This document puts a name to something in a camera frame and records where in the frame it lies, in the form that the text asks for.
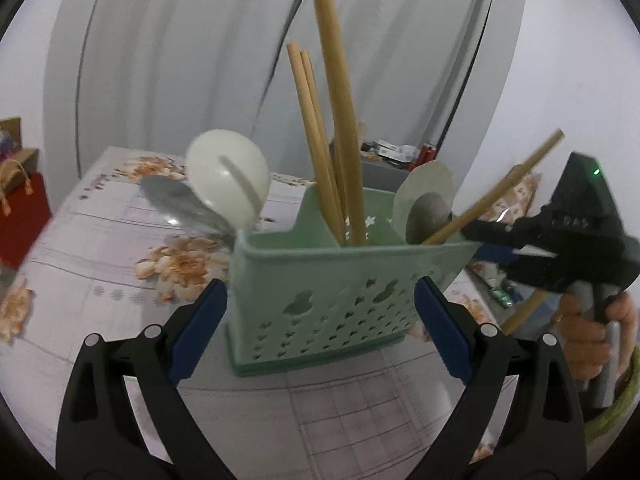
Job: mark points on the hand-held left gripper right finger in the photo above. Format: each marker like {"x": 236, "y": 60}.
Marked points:
{"x": 445, "y": 330}

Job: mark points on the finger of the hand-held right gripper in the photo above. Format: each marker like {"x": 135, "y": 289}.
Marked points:
{"x": 515, "y": 237}
{"x": 540, "y": 270}

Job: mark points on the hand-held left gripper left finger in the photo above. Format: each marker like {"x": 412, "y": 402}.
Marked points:
{"x": 197, "y": 330}

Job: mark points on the wooden chopstick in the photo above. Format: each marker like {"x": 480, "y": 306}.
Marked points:
{"x": 510, "y": 176}
{"x": 306, "y": 105}
{"x": 332, "y": 85}
{"x": 318, "y": 100}

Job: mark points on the white rice paddle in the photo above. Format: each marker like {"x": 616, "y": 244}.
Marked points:
{"x": 425, "y": 177}

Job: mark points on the green perforated utensil basket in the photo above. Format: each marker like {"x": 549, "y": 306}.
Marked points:
{"x": 325, "y": 280}

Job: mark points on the white soup ladle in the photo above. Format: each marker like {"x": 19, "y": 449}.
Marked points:
{"x": 220, "y": 170}

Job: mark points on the person's right hand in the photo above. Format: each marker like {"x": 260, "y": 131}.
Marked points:
{"x": 580, "y": 345}

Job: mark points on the floral cloth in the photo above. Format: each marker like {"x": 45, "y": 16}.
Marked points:
{"x": 520, "y": 200}

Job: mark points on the wooden pole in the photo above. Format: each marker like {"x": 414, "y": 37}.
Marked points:
{"x": 525, "y": 312}

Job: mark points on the floral checked tablecloth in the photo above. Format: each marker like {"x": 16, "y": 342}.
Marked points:
{"x": 125, "y": 310}

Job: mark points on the red thermos bottle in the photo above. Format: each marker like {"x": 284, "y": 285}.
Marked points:
{"x": 427, "y": 152}

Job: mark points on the small white boxes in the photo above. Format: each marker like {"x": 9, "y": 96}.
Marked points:
{"x": 395, "y": 150}

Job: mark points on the grey cabinet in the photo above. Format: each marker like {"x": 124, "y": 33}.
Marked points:
{"x": 380, "y": 175}

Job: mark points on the red gift bag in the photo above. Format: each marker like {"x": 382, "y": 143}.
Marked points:
{"x": 22, "y": 220}

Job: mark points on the white curtain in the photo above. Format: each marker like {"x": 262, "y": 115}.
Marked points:
{"x": 175, "y": 60}

